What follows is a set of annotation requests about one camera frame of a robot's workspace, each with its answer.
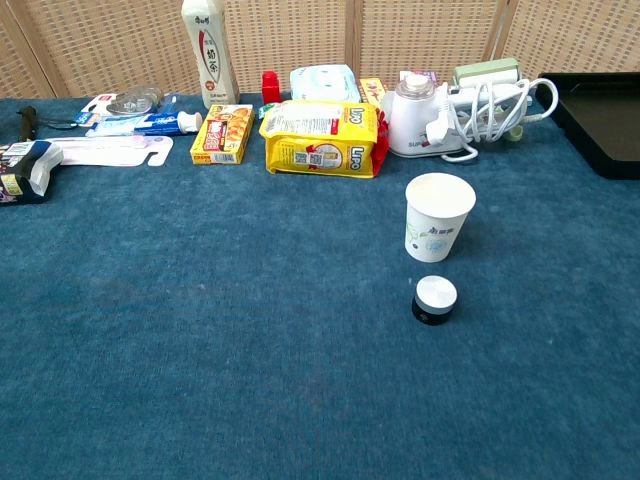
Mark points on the white printed paper cup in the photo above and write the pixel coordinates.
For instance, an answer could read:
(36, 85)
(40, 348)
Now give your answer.
(435, 225)

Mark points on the small black silver-top jar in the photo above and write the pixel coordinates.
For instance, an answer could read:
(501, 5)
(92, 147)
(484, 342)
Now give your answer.
(434, 300)

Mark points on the dark blue tablecloth-covered table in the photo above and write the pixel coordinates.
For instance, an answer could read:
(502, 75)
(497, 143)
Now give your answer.
(200, 325)

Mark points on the yellow Lipo snack bag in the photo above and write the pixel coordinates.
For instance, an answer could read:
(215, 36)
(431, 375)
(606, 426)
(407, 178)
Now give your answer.
(320, 140)

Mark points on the small green candy pack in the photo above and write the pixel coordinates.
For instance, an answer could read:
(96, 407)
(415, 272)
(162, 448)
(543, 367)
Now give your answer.
(264, 110)

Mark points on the yellow curry box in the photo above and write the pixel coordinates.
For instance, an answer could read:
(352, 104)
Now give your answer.
(222, 135)

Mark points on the small white electric kettle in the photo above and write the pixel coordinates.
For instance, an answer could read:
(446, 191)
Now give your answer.
(407, 120)

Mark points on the narrow yellow red box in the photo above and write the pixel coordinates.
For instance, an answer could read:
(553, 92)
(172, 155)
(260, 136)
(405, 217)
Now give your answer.
(371, 92)

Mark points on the light blue wet wipes pack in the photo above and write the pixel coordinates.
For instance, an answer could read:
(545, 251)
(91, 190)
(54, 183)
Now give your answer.
(322, 82)

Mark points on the small red plastic block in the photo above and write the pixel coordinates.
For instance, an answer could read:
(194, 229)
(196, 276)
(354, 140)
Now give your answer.
(271, 87)

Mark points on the wicker folding screen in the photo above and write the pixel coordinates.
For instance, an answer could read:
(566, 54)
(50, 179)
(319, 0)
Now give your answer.
(300, 40)

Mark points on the blue white toothpaste tube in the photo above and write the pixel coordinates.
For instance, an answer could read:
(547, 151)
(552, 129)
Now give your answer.
(150, 124)

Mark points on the white handheld appliance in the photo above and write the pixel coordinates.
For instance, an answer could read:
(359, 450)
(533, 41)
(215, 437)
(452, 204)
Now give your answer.
(467, 95)

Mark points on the milk tea bottle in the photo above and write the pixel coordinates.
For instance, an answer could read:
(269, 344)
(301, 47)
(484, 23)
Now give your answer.
(210, 60)

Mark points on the white toothbrush card pack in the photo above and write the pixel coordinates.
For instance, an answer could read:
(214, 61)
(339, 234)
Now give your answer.
(115, 150)

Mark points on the clear hooks blister pack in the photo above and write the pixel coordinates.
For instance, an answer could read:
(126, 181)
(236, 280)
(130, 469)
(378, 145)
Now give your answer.
(130, 102)

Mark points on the green lint roller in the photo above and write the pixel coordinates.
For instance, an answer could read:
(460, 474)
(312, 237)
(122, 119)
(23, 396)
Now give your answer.
(487, 70)

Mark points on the black rectangular tray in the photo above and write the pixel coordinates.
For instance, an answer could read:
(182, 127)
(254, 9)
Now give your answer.
(600, 115)

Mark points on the dark sanitary pad pack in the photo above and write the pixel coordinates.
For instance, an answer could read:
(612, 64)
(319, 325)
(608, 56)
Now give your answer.
(20, 175)

